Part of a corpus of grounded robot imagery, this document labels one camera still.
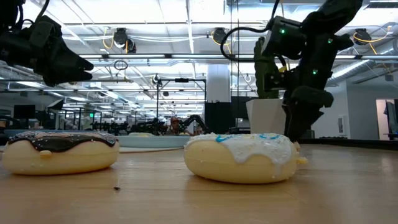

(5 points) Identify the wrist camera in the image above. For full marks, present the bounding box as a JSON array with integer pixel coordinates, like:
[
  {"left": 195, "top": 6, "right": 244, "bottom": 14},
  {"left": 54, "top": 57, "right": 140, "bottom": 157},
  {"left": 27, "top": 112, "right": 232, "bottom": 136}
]
[
  {"left": 29, "top": 14, "right": 63, "bottom": 49},
  {"left": 262, "top": 15, "right": 308, "bottom": 60}
]

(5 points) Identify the large white frosted donut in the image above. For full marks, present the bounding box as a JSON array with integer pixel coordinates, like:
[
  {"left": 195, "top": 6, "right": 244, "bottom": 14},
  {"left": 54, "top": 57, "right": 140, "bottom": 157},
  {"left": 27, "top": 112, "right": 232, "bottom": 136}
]
[{"left": 183, "top": 133, "right": 309, "bottom": 184}]

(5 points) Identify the white building column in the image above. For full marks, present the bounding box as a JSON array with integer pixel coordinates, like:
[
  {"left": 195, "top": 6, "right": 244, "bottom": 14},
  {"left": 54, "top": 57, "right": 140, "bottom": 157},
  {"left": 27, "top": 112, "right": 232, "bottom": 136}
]
[{"left": 206, "top": 63, "right": 232, "bottom": 103}]

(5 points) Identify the light blue plate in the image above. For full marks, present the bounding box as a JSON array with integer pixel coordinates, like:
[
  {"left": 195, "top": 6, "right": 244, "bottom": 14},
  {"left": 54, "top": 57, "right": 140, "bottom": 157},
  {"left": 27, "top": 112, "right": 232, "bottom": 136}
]
[{"left": 117, "top": 135, "right": 192, "bottom": 149}]

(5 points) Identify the black cabinet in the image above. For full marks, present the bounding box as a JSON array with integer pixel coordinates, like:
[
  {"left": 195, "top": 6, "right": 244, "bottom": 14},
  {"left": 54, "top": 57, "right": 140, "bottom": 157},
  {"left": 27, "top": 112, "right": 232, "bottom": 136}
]
[{"left": 204, "top": 101, "right": 233, "bottom": 135}]

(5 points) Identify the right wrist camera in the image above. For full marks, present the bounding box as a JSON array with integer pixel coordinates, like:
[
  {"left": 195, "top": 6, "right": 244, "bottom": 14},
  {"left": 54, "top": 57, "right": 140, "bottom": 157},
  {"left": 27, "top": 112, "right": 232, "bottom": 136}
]
[{"left": 262, "top": 15, "right": 308, "bottom": 60}]

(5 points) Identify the dark hanging cloth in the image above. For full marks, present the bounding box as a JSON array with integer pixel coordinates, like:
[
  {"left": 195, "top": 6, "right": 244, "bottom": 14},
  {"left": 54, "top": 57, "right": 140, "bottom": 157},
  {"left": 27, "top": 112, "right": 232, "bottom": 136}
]
[{"left": 384, "top": 101, "right": 398, "bottom": 134}]

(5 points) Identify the silver ventilation duct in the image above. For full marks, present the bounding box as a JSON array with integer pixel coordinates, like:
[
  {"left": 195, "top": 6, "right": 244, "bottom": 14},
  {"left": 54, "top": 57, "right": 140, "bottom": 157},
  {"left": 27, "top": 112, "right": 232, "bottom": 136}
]
[{"left": 326, "top": 58, "right": 398, "bottom": 88}]

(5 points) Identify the green cactus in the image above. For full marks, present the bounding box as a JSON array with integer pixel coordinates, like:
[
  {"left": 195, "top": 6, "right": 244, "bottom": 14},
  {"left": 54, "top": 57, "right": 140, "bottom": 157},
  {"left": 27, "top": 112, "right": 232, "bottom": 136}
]
[{"left": 253, "top": 36, "right": 282, "bottom": 100}]

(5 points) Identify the large chocolate frosted donut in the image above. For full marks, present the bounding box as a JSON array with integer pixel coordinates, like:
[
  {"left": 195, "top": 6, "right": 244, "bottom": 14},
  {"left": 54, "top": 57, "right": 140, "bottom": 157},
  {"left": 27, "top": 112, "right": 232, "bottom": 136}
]
[{"left": 1, "top": 130, "right": 121, "bottom": 176}]

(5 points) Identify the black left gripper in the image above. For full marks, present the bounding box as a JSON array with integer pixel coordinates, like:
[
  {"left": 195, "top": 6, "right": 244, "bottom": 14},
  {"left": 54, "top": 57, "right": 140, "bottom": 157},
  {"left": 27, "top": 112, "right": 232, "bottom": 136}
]
[{"left": 30, "top": 45, "right": 95, "bottom": 88}]

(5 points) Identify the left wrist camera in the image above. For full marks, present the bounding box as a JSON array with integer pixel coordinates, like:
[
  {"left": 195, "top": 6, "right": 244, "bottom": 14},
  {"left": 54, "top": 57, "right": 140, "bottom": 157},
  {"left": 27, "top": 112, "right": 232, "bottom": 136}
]
[{"left": 29, "top": 14, "right": 63, "bottom": 49}]

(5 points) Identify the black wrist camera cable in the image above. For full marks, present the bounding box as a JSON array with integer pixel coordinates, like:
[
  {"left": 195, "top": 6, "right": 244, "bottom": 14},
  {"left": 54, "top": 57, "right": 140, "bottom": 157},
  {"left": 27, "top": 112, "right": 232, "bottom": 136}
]
[{"left": 220, "top": 0, "right": 282, "bottom": 62}]

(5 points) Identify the person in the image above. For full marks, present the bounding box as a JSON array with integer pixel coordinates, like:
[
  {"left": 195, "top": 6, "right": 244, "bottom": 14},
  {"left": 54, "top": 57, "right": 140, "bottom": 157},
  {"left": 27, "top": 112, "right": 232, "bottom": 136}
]
[{"left": 166, "top": 116, "right": 193, "bottom": 137}]

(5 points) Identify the black metal station frame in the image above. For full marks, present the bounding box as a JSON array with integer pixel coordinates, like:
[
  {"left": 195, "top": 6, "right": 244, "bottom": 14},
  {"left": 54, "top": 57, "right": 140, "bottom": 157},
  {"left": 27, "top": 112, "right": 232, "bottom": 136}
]
[{"left": 155, "top": 77, "right": 207, "bottom": 131}]

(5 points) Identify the black ceiling cord reel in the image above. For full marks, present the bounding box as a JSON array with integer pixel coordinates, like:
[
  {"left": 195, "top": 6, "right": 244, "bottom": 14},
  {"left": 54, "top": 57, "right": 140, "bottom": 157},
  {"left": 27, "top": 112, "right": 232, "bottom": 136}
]
[
  {"left": 353, "top": 27, "right": 373, "bottom": 46},
  {"left": 112, "top": 27, "right": 137, "bottom": 54},
  {"left": 212, "top": 27, "right": 229, "bottom": 45}
]

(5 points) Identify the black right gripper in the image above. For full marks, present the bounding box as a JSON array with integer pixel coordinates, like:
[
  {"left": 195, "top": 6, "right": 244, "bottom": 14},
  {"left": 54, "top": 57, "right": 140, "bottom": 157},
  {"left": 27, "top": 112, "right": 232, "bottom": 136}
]
[{"left": 264, "top": 57, "right": 335, "bottom": 142}]

